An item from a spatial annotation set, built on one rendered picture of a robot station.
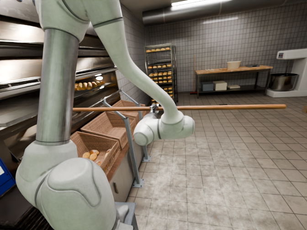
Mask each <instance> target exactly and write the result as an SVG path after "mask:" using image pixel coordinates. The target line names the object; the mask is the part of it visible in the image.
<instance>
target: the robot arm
mask: <svg viewBox="0 0 307 230"><path fill-rule="evenodd" d="M35 6H36V10H37V13H38V16H39V20H40V25H41V27H42V29H43V31H44V32H45V36H44V46H43V58H42V73H41V84H40V95H39V106H38V117H37V132H36V140H35V141H34V142H32V143H31V144H30V145H29V146H28V147H27V148H26V149H25V151H24V155H23V158H22V161H21V163H20V165H19V167H18V169H17V172H16V184H17V187H18V189H19V190H20V192H21V194H22V195H23V196H24V197H25V199H26V200H27V201H28V202H29V203H31V204H32V205H33V206H34V207H36V208H37V209H39V210H40V212H41V213H42V214H43V216H44V217H45V219H46V220H47V221H48V223H49V224H50V225H51V227H52V228H53V229H54V230H134V226H132V225H128V224H125V223H124V221H125V218H126V216H127V214H128V212H129V207H128V205H126V204H123V205H115V202H114V198H113V194H112V191H111V187H110V185H109V182H108V180H107V177H106V175H105V173H104V171H103V170H102V169H101V168H100V166H99V165H97V164H96V163H95V162H93V161H92V160H90V159H87V158H83V157H78V153H77V146H76V145H75V144H74V143H73V142H72V141H71V140H70V132H71V122H72V112H73V102H74V88H75V78H76V68H77V57H78V48H79V43H80V42H81V41H82V40H83V39H84V36H85V33H86V31H87V28H88V26H89V24H90V22H91V24H92V26H93V28H94V30H95V32H96V33H97V35H98V37H99V38H100V40H101V41H102V43H103V45H104V47H105V49H106V50H107V52H108V54H109V56H110V58H111V59H112V61H113V63H114V64H115V66H116V67H117V69H118V70H119V71H120V72H121V73H122V74H123V75H124V76H125V77H126V78H127V79H128V80H129V81H130V82H132V83H133V84H134V85H136V86H137V87H138V88H140V89H141V90H142V91H143V92H145V93H146V94H147V95H149V96H150V97H151V98H153V99H154V100H156V101H157V102H158V103H159V104H160V105H161V106H162V107H163V109H164V114H163V115H162V116H161V119H158V116H157V115H158V112H159V110H156V109H157V108H158V106H159V104H152V105H151V106H150V109H151V110H150V112H149V113H148V114H146V115H145V116H144V117H143V119H142V120H141V121H139V122H138V124H137V125H136V127H135V130H134V133H133V137H134V140H135V142H136V143H137V144H138V145H140V146H145V145H148V144H149V143H151V142H153V141H155V140H159V139H167V140H173V139H181V138H186V137H189V136H191V135H192V134H193V133H194V131H195V122H194V120H193V119H192V118H191V117H189V116H184V115H183V114H182V112H180V111H178V109H177V107H176V105H175V103H174V101H173V100H172V98H171V97H170V96H169V95H168V94H167V93H166V92H165V91H164V90H163V89H162V88H160V87H159V86H158V85H157V84H156V83H155V82H154V81H153V80H152V79H150V78H149V77H148V76H147V75H146V74H145V73H144V72H142V71H141V70H140V69H139V68H138V67H137V66H136V65H135V64H134V62H133V61H132V59H131V58H130V55H129V52H128V49H127V41H126V36H125V29H124V21H123V17H122V11H121V6H120V1H119V0H35Z"/></svg>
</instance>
